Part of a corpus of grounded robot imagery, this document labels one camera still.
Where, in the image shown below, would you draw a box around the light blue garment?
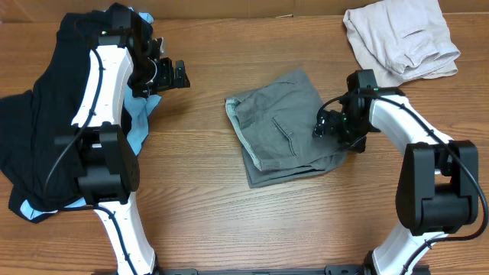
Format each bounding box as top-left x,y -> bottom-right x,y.
19,7 -> 163,222

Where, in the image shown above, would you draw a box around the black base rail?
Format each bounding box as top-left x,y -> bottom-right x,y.
156,265 -> 371,275

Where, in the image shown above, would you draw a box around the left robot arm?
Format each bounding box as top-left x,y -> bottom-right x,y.
55,8 -> 190,274

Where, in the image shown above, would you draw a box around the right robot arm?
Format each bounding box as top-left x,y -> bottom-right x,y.
313,70 -> 488,275

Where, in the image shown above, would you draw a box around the black garment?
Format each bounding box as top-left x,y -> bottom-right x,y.
0,3 -> 154,224

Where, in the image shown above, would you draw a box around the beige folded shorts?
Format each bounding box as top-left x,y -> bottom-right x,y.
343,0 -> 461,87

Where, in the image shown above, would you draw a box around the grey shorts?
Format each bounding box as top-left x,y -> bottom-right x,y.
225,69 -> 347,188

